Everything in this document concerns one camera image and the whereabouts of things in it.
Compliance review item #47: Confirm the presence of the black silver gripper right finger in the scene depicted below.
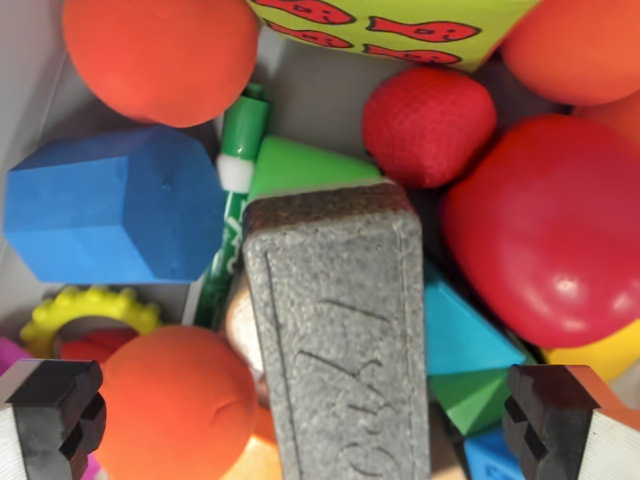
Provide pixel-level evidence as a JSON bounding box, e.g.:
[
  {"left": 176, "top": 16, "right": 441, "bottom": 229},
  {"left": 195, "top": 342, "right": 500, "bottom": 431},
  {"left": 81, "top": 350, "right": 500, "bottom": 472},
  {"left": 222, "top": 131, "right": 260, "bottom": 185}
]
[{"left": 501, "top": 363, "right": 640, "bottom": 480}]

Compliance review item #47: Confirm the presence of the black silver gripper left finger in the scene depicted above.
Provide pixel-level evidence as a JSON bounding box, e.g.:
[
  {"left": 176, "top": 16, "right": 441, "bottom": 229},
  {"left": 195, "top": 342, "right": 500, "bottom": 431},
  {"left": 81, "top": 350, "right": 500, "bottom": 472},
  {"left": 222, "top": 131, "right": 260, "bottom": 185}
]
[{"left": 0, "top": 358, "right": 108, "bottom": 480}]

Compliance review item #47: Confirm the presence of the grey foam eraser block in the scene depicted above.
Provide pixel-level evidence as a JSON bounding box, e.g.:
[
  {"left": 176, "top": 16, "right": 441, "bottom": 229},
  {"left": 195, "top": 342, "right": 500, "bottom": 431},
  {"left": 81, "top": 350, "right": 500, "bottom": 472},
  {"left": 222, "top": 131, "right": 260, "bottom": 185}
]
[{"left": 241, "top": 182, "right": 432, "bottom": 480}]

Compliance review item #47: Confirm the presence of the grey plastic bin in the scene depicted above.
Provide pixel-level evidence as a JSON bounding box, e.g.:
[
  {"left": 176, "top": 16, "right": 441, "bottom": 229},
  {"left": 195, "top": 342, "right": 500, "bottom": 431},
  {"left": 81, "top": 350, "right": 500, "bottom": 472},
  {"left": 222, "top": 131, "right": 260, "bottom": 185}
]
[{"left": 0, "top": 0, "right": 640, "bottom": 401}]

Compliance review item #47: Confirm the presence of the blue rubber block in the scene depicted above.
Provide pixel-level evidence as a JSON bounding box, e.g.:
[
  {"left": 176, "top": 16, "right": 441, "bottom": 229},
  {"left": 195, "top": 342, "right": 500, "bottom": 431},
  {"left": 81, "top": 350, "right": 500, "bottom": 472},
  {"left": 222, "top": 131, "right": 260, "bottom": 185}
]
[{"left": 462, "top": 429, "right": 526, "bottom": 480}]

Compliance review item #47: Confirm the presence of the magenta rubber block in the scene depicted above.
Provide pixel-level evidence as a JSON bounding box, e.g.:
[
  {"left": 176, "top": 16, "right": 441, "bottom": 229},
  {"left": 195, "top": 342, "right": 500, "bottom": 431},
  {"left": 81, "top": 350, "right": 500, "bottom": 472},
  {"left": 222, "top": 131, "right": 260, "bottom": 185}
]
[{"left": 0, "top": 337, "right": 109, "bottom": 480}]

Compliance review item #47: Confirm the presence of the yellow ball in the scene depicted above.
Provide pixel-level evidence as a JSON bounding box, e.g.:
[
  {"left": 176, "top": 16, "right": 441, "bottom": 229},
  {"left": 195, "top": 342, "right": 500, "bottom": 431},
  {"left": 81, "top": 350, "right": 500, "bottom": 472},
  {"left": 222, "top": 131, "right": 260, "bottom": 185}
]
[{"left": 542, "top": 319, "right": 640, "bottom": 384}]

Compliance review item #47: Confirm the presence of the dark green wooden block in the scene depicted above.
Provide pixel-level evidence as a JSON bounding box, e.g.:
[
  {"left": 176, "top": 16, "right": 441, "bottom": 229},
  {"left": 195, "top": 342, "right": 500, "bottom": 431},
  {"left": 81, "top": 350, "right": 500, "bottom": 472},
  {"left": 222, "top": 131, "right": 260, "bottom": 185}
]
[{"left": 428, "top": 367, "right": 516, "bottom": 437}]

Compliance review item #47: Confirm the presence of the small red toy piece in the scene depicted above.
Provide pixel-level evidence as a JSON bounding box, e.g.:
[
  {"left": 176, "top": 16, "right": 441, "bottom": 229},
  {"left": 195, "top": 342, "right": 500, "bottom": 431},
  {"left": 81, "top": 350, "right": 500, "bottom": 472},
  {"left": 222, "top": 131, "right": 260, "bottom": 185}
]
[{"left": 59, "top": 327, "right": 139, "bottom": 362}]

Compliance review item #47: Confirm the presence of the natural wooden block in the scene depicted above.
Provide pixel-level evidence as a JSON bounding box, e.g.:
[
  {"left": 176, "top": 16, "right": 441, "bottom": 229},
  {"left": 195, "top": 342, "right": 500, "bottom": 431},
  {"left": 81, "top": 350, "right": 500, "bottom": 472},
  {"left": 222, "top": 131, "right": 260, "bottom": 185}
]
[{"left": 428, "top": 404, "right": 469, "bottom": 480}]

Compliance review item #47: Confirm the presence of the orange foam ball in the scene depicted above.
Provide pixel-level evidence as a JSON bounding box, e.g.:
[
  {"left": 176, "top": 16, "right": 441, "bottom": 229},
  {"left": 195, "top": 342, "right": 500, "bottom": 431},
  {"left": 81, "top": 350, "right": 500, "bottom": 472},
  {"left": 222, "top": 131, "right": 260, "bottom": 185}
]
[
  {"left": 62, "top": 0, "right": 261, "bottom": 129},
  {"left": 94, "top": 324, "right": 261, "bottom": 480},
  {"left": 499, "top": 0, "right": 640, "bottom": 107}
]

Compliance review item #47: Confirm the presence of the teal wooden block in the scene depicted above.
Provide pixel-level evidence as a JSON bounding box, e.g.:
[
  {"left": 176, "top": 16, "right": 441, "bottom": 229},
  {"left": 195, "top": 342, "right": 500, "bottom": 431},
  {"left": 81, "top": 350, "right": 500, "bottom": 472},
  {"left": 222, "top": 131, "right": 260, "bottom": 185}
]
[{"left": 423, "top": 264, "right": 529, "bottom": 377}]

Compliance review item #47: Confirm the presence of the glossy red toy apple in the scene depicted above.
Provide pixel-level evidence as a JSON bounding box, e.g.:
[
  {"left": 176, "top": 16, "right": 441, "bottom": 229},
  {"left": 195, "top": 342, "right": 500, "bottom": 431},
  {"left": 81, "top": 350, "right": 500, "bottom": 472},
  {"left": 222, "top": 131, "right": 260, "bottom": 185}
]
[{"left": 439, "top": 113, "right": 640, "bottom": 350}]

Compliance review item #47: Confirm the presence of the natural wooden cylinder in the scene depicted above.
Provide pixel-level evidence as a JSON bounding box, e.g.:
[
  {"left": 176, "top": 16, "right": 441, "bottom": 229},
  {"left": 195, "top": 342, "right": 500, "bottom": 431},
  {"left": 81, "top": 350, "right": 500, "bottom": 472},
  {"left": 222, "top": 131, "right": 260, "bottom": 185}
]
[{"left": 224, "top": 287, "right": 269, "bottom": 381}]

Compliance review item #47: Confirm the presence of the blue foam hexagon block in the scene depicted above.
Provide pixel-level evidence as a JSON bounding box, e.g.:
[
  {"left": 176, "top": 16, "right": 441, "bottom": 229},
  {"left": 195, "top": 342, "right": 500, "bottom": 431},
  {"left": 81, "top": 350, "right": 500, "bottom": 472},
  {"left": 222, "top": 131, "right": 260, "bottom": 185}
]
[{"left": 3, "top": 124, "right": 226, "bottom": 286}]

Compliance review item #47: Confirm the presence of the small red fabric ball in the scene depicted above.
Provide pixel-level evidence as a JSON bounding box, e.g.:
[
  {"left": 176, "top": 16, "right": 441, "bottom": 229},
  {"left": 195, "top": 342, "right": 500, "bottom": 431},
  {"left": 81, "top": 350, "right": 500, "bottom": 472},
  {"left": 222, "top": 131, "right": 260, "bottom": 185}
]
[{"left": 362, "top": 67, "right": 499, "bottom": 190}]

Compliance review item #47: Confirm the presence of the green marker pen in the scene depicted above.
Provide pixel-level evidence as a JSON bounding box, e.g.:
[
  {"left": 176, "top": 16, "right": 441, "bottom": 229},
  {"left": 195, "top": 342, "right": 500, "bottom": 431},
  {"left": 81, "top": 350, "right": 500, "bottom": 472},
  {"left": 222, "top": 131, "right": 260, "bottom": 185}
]
[{"left": 192, "top": 82, "right": 274, "bottom": 331}]

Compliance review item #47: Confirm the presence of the green plastic cylinder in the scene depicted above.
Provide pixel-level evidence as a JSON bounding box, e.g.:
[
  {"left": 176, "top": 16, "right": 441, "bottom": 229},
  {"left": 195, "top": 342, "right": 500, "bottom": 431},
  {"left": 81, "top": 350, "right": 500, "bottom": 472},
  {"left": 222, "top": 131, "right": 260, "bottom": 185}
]
[{"left": 247, "top": 134, "right": 384, "bottom": 204}]

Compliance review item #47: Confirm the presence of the fabric ABC fish cube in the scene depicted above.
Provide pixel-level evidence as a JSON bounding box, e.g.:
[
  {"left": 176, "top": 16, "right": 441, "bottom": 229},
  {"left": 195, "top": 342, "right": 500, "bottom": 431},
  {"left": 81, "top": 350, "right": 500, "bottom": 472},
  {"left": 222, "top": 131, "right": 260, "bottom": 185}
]
[{"left": 244, "top": 0, "right": 541, "bottom": 74}]

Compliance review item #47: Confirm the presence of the yellow knobbed teething ring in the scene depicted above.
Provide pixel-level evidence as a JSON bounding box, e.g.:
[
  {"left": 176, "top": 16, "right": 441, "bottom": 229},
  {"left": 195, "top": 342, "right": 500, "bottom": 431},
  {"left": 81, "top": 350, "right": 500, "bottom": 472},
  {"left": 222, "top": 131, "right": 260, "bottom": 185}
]
[{"left": 19, "top": 285, "right": 162, "bottom": 359}]

